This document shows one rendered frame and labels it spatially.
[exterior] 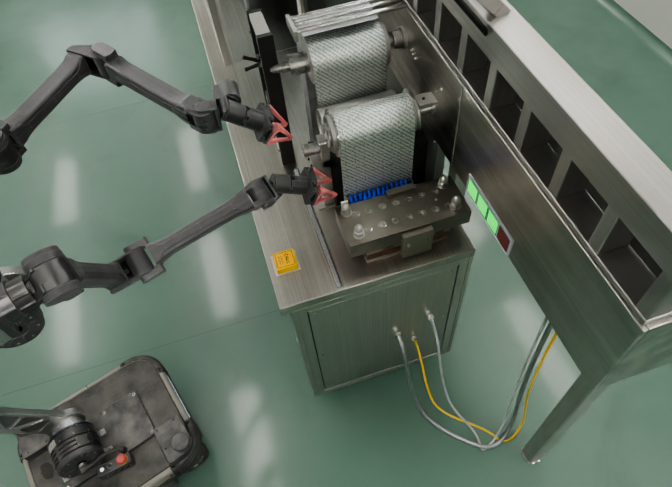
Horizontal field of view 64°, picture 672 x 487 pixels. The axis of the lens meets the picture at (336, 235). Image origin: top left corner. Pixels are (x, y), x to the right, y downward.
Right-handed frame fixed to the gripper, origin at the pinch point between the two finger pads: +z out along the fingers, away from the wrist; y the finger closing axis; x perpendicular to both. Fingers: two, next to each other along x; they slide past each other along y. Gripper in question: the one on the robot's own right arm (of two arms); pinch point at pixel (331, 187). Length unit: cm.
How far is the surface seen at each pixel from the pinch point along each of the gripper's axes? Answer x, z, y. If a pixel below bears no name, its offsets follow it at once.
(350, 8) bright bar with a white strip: 37, 3, -41
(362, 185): 0.1, 11.5, -2.0
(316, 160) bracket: 1.5, -3.2, -10.0
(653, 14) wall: 25, 278, -162
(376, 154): 13.2, 10.5, -2.7
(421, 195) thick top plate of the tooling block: 4.9, 28.8, 5.1
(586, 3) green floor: 2, 273, -212
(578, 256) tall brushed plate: 46, 21, 59
